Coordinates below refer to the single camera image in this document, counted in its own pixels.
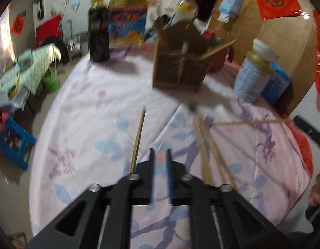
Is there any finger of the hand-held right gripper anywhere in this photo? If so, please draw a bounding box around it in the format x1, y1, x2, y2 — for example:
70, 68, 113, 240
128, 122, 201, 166
293, 115, 320, 159

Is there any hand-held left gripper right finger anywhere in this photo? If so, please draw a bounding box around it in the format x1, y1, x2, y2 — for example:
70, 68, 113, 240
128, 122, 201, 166
166, 149, 290, 249

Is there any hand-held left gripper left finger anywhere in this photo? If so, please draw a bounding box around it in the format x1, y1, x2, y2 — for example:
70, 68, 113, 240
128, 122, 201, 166
26, 148, 156, 249

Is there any single wooden chopstick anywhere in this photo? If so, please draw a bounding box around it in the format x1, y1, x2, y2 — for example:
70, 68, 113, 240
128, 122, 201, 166
213, 119, 295, 126
130, 109, 147, 174
201, 39, 237, 59

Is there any pile of wooden chopsticks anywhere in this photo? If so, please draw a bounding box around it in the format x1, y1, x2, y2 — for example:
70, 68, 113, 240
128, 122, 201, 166
193, 117, 238, 191

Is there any wooden slatted chopstick holder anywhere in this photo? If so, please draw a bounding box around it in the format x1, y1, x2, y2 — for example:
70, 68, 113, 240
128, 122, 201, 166
152, 21, 212, 92

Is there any person's right hand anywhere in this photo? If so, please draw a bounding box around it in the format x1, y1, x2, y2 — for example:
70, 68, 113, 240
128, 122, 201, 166
307, 165, 320, 208

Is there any red plastic bag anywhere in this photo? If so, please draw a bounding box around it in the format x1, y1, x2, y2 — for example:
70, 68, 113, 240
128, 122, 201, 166
292, 124, 314, 178

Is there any blue cylindrical canister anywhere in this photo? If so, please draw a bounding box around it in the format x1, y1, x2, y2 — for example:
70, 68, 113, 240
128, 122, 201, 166
261, 63, 292, 104

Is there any pink floral tablecloth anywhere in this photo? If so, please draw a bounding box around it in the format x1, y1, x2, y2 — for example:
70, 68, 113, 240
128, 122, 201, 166
29, 44, 312, 247

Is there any white tin with gold lid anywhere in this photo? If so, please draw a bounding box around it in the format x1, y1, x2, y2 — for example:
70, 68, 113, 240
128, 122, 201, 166
233, 50, 280, 104

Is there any round wooden board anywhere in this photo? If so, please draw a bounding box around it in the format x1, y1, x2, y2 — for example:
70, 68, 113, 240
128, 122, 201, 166
202, 0, 319, 115

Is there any red electric pot with lid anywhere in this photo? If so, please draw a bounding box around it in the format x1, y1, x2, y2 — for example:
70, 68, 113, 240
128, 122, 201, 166
202, 31, 234, 73

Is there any green plastic bucket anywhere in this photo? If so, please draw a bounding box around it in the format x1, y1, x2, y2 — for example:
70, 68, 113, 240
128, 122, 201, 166
42, 69, 61, 93

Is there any blue plastic stool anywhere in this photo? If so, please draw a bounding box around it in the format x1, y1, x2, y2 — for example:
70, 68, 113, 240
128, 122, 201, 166
0, 117, 37, 171

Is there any blue and white tissue pack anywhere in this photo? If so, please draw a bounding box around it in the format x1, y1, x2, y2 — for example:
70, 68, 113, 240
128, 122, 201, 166
217, 0, 247, 22

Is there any dark soy sauce bottle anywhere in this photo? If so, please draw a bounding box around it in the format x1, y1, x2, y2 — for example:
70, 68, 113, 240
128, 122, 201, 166
88, 0, 111, 62

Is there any side table with green cloth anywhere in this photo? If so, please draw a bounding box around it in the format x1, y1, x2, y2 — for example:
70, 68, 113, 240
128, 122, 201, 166
0, 44, 62, 102

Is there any yellow cooking oil jug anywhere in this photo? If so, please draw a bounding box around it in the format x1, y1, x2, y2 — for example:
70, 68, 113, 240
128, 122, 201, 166
108, 0, 147, 48

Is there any white bottle with red cap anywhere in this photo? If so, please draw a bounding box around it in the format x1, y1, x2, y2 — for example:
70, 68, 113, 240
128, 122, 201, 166
173, 0, 199, 27

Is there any small mint rice cooker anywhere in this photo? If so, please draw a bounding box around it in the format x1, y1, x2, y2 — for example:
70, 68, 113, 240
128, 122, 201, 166
16, 50, 35, 69

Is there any red hanging garment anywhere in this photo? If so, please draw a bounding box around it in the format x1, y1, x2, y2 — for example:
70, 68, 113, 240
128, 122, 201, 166
35, 16, 64, 48

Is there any small red door poster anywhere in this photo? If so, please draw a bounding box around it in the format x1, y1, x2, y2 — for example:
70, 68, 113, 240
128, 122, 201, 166
12, 16, 24, 34

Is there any pink floral curtain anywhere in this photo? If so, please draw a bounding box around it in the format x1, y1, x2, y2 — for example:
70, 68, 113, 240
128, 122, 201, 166
0, 5, 16, 63

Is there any black racket bag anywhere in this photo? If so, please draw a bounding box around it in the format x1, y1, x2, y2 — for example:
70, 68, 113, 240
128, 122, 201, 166
37, 0, 45, 20

